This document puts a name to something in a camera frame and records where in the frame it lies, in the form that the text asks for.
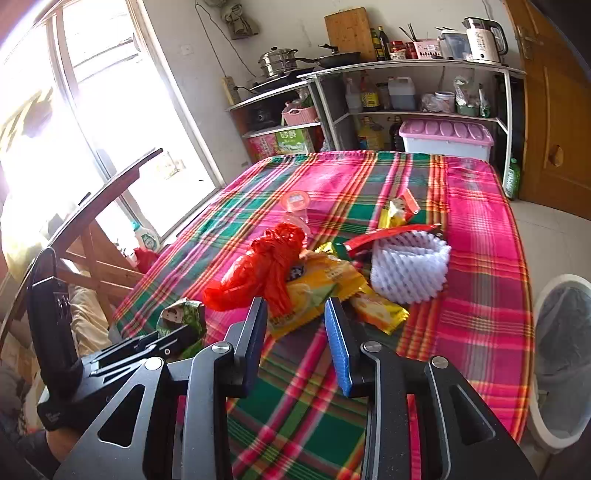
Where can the white green detergent bottle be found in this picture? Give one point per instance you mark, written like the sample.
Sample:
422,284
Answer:
145,237

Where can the bundle of chopsticks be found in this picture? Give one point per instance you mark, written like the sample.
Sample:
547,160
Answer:
408,33

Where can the pink green plaid tablecloth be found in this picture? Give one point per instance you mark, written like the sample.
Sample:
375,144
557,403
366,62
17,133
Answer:
461,258

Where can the wooden door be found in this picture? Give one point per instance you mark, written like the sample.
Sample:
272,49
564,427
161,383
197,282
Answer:
554,92

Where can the white foam fruit net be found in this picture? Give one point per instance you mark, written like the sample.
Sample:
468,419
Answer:
406,272

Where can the steel steamer pot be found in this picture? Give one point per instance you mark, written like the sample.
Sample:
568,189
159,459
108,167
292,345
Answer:
277,62

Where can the white jug of dark liquid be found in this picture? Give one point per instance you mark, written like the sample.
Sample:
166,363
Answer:
401,92

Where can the white round trash bin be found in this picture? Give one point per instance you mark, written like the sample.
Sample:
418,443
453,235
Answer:
542,295

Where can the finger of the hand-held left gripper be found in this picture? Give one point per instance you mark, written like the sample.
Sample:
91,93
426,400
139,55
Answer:
180,341
134,344

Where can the dark sauce bottle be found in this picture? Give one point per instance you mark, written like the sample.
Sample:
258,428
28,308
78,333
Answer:
374,44
384,42

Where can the pink plastic basket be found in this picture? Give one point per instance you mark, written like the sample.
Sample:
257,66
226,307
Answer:
300,114

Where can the pink lid storage box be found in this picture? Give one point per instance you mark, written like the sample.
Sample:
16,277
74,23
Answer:
443,129

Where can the clear plastic cup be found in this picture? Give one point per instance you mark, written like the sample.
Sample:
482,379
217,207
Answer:
295,201

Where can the yellow label bottle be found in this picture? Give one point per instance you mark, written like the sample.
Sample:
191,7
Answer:
369,97

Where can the large yellow snack packet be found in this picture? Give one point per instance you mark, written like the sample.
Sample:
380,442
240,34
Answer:
318,286

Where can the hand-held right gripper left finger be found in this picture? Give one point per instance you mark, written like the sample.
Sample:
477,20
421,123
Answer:
251,350

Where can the clear plastic bottle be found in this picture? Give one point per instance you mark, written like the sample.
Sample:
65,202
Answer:
352,97

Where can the small yellow snack packet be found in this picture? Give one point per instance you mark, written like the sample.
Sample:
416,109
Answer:
378,314

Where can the clear plastic bin liner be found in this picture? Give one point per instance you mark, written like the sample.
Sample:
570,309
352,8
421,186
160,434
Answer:
563,346

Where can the yellow cooking oil bottle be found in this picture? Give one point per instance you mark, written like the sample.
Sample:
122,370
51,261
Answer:
367,134

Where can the crumpled clear plastic bag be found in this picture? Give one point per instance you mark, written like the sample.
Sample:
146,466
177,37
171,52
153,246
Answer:
429,104

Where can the dark glass bottle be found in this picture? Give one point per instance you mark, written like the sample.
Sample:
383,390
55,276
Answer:
396,131

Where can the white power strip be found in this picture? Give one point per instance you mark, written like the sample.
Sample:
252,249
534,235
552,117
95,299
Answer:
229,90

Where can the green plastic bottle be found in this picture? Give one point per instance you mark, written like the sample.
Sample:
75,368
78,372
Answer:
511,177

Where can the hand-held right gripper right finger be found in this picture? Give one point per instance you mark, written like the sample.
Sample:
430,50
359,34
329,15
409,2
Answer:
339,355

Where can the grey plastic jug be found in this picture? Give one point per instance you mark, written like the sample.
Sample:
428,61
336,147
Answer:
455,44

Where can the low white shelf unit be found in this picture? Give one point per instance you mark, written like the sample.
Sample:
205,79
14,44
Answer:
272,94

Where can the yellow red crumpled wrapper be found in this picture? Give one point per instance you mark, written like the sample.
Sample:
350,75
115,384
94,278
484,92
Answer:
395,212

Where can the pink utensil holder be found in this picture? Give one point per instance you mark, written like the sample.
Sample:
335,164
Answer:
427,50

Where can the large window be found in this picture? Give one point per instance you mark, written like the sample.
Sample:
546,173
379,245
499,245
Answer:
106,92

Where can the black frying pan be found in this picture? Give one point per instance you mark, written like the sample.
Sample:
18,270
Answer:
337,58

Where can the red plastic bag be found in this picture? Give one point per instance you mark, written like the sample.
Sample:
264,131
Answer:
272,258

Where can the red bag on floor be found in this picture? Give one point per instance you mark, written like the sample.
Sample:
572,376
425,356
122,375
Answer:
145,259

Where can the white round container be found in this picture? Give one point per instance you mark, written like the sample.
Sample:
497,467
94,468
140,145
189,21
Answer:
445,98

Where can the white electric kettle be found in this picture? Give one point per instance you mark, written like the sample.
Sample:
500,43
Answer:
482,41

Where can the tied grey cloth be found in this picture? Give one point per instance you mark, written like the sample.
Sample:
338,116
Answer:
238,18

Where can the green carton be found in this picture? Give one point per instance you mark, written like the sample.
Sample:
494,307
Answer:
293,141

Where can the person's left forearm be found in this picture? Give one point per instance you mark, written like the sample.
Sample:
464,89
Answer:
60,450

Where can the black induction cooker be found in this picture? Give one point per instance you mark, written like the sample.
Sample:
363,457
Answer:
277,84

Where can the tall white shelf unit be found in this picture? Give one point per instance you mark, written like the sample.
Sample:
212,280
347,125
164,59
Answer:
415,64

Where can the red carton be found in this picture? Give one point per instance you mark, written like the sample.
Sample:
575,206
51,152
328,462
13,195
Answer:
261,147

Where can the green white packet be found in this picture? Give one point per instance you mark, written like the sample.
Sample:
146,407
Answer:
484,104

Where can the black appliance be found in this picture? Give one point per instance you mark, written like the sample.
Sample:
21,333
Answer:
261,116

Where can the green snack packet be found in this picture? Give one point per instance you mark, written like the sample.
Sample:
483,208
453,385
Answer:
184,314

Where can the red snack packet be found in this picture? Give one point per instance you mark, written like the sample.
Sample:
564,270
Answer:
388,235

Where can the bamboo cutting board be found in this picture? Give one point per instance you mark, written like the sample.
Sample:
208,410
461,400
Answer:
348,32

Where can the bagged food in green bowl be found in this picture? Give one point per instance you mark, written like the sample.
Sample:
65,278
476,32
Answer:
465,99

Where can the red jar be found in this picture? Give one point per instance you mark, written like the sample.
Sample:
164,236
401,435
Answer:
397,48
411,50

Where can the cream cushion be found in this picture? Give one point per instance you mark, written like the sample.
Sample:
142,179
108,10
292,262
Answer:
87,314

